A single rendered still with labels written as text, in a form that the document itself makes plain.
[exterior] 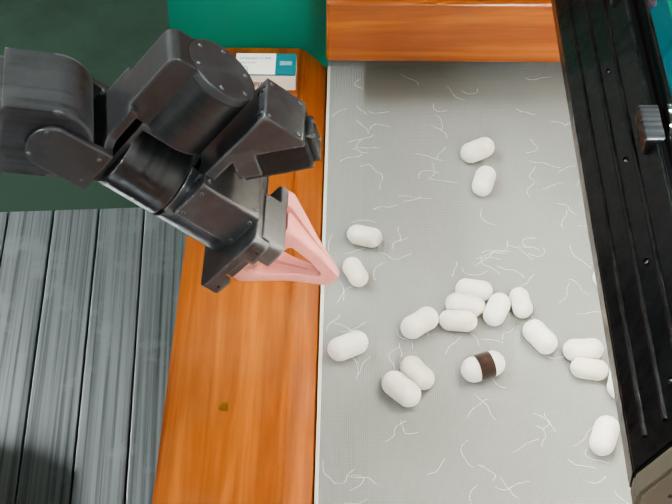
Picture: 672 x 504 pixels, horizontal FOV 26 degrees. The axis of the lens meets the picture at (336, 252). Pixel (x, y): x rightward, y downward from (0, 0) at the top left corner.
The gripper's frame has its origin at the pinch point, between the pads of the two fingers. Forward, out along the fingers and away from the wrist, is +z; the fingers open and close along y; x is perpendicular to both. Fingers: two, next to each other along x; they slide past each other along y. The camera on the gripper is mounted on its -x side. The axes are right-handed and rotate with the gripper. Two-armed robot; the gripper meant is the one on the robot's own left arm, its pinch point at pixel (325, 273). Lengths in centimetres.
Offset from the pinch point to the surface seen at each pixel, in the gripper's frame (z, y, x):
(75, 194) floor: 21, 105, 95
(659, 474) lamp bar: -0.8, -35.5, -27.6
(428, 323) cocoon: 13.0, 4.4, 2.2
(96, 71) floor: 20, 139, 95
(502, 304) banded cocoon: 17.7, 6.4, -2.1
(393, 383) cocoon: 10.4, -2.7, 3.9
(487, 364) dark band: 16.2, -0.6, -1.1
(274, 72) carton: 0.2, 35.1, 9.2
